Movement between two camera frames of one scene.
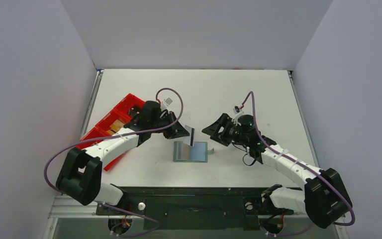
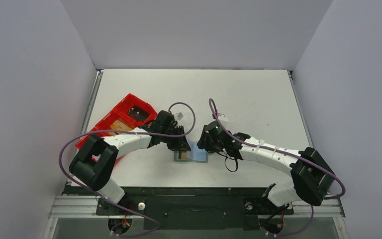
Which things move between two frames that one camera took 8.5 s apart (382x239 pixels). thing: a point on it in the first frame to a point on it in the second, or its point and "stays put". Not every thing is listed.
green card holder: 184,153 stays put
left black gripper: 179,131 to 180,144
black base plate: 194,208 stays put
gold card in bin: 115,127 stays put
